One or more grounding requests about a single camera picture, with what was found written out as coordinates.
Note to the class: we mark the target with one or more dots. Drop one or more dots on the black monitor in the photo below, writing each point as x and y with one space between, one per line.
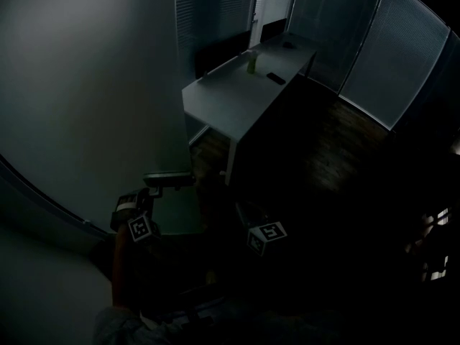
223 54

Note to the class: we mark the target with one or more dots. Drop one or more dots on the wide glass partition with blinds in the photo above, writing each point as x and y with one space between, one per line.
215 9

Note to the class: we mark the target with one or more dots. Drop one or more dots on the glass partition panel with blinds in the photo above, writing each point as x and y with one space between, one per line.
334 31
395 59

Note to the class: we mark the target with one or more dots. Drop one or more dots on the person's left forearm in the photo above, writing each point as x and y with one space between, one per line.
122 264

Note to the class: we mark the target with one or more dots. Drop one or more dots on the grey office desk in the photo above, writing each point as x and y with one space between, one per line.
233 99

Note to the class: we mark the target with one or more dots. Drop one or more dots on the green bottle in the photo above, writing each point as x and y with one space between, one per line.
252 63

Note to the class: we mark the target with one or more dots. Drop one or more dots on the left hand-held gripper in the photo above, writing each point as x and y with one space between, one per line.
140 228

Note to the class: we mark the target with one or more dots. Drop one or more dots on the black computer mouse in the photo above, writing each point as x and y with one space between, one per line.
288 45

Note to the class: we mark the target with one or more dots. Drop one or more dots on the black remote control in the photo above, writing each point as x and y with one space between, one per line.
276 78

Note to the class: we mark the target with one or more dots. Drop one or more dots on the person's left hand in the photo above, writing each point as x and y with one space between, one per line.
124 210

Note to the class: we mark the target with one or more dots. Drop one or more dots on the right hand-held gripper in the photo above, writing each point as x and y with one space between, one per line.
267 235

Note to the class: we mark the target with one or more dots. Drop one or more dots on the person's grey sweater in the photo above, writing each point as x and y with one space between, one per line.
215 327

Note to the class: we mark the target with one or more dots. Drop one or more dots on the frosted glass door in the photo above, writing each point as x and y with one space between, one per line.
90 85

